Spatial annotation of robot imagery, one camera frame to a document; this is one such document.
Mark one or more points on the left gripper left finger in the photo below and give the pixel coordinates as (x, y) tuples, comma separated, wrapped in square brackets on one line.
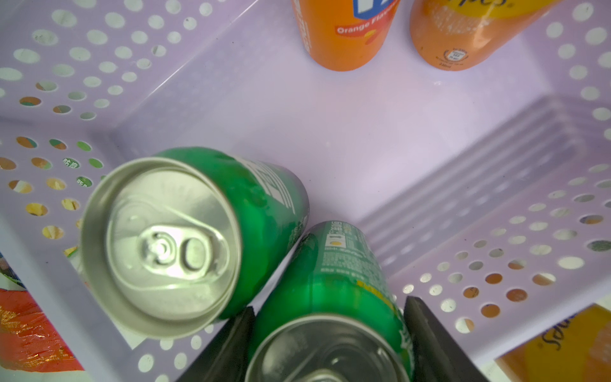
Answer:
[(225, 358)]

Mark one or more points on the orange Fanta can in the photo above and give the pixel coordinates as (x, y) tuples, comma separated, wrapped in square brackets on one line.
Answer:
[(343, 35)]

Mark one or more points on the green sprite can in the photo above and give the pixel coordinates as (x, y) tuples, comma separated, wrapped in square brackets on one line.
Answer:
[(331, 317), (177, 241)]

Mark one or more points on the green Sprite can front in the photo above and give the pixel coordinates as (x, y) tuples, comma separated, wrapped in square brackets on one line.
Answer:
[(331, 317)]

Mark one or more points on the purple plastic basket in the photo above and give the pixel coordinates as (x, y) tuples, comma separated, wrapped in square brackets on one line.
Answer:
[(485, 192)]

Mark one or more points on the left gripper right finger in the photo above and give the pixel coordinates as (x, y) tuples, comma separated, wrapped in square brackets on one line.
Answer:
[(437, 356)]

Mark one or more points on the orange gold can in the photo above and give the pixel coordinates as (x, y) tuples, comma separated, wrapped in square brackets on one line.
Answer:
[(454, 35)]

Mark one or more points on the red snack packet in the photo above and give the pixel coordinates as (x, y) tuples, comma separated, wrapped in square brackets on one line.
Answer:
[(29, 341)]

